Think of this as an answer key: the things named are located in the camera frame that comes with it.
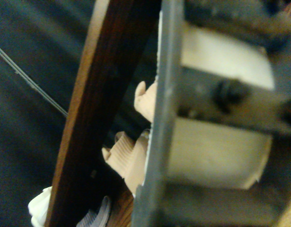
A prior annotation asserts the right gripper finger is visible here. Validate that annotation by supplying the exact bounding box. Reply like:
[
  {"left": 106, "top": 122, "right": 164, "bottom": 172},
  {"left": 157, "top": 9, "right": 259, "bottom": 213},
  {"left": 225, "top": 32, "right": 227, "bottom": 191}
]
[{"left": 131, "top": 0, "right": 291, "bottom": 227}]

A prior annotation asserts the beige shoe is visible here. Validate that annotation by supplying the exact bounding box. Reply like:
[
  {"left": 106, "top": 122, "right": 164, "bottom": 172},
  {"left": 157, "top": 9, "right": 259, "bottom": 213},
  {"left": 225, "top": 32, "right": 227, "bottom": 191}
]
[
  {"left": 133, "top": 78, "right": 159, "bottom": 123},
  {"left": 102, "top": 129, "right": 151, "bottom": 198}
]

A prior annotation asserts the brown shoe rack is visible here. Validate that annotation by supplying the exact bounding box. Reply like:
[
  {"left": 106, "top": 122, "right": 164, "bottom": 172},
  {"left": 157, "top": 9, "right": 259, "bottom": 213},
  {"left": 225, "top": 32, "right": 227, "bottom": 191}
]
[{"left": 44, "top": 0, "right": 164, "bottom": 227}]

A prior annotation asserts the lilac shoe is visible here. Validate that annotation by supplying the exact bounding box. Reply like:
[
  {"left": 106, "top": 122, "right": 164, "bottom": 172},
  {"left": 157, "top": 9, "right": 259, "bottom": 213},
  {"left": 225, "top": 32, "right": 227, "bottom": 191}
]
[{"left": 76, "top": 195, "right": 112, "bottom": 227}]

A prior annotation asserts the curtain stand pole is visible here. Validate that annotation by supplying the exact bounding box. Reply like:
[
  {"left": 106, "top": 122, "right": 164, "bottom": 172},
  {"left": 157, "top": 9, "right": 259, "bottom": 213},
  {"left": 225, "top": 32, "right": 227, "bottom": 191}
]
[{"left": 0, "top": 41, "right": 69, "bottom": 118}]

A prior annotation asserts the white shoe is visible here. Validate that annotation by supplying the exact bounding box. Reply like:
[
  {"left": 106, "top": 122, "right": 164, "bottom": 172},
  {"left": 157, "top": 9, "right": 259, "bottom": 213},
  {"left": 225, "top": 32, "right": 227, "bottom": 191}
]
[
  {"left": 31, "top": 214, "right": 46, "bottom": 227},
  {"left": 27, "top": 186, "right": 53, "bottom": 217}
]

